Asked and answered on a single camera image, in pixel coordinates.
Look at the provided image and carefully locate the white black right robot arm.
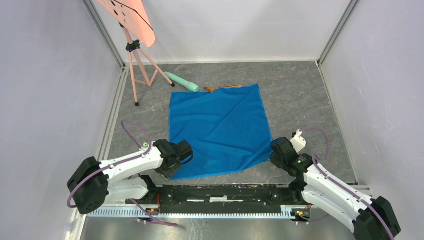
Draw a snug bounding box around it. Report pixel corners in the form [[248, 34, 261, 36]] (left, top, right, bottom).
[[269, 137, 401, 240]]

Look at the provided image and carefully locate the white cable duct strip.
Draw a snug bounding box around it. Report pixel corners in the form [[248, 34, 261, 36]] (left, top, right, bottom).
[[87, 206, 295, 220]]

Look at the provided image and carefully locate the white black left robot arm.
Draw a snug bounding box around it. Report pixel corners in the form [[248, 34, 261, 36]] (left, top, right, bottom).
[[67, 139, 194, 215]]

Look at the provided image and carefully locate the gold spoon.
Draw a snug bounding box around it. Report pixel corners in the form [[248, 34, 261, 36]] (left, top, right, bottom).
[[204, 87, 216, 93]]

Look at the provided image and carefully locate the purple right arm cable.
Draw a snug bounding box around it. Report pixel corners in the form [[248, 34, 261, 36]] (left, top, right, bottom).
[[291, 127, 397, 240]]

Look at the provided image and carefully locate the mint green flashlight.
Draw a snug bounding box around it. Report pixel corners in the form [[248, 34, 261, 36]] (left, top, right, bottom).
[[164, 72, 199, 93]]

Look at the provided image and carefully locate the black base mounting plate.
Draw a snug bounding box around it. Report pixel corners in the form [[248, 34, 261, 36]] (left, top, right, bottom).
[[137, 184, 308, 214]]

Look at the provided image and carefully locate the gold fork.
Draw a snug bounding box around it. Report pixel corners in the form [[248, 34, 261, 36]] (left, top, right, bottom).
[[211, 84, 243, 91]]

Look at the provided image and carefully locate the pink music stand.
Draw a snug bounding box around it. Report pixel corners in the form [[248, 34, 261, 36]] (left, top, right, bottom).
[[97, 0, 175, 107]]

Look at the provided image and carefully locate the blue cloth napkin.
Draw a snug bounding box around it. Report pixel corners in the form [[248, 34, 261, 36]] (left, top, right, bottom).
[[168, 84, 273, 180]]

